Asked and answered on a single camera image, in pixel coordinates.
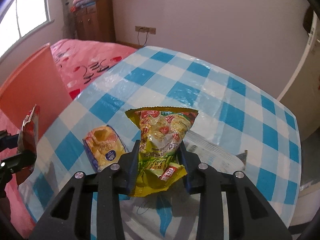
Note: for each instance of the wall socket strip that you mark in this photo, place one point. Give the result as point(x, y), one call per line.
point(145, 30)

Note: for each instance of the window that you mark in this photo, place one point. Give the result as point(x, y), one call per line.
point(30, 12)

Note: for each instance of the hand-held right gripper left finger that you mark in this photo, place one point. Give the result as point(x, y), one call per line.
point(132, 175)

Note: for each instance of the yellow bread packet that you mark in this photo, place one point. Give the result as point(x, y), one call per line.
point(102, 142)

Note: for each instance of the brown wooden cabinet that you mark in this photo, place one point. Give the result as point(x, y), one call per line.
point(100, 22)

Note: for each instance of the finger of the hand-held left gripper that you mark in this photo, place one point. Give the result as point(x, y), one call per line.
point(10, 142)
point(20, 160)

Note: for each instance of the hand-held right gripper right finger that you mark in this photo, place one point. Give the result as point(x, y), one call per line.
point(187, 177)

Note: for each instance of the yellow snack packet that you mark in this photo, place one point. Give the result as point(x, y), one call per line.
point(160, 135)

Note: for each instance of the red snack packet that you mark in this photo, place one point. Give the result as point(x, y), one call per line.
point(28, 135)

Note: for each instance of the grey checked curtain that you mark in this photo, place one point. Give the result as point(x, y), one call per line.
point(68, 17)

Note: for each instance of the cream door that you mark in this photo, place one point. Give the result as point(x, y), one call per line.
point(300, 92)

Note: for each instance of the blue checked tablecloth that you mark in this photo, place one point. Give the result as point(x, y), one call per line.
point(225, 92)

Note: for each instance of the orange plastic bucket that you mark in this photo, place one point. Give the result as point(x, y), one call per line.
point(30, 85)

